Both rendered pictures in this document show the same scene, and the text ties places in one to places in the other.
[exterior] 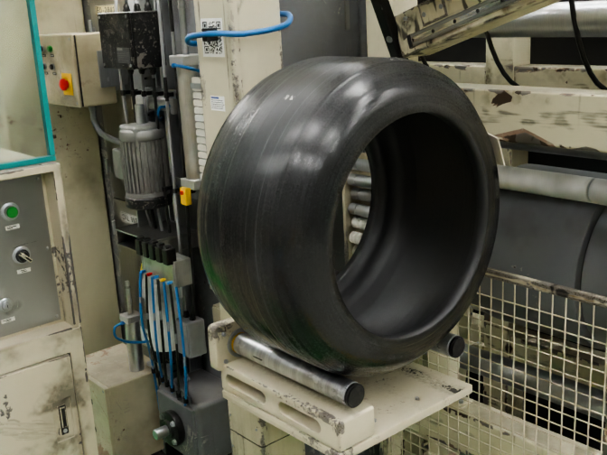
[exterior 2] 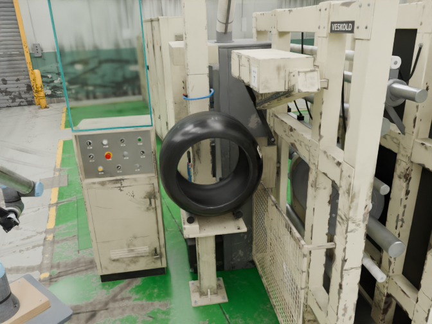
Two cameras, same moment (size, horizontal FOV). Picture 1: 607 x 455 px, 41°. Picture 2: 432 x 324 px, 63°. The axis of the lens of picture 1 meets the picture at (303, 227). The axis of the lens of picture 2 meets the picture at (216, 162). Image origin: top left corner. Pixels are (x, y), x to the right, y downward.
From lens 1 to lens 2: 1.18 m
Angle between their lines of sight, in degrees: 31
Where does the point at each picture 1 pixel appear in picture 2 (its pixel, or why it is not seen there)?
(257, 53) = (198, 104)
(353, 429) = (189, 229)
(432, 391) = (232, 226)
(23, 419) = (137, 198)
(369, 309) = (227, 194)
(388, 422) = (207, 231)
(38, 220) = (148, 143)
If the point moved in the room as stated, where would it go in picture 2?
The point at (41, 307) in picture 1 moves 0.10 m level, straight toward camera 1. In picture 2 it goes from (147, 168) to (142, 173)
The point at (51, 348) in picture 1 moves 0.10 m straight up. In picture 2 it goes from (147, 180) to (146, 168)
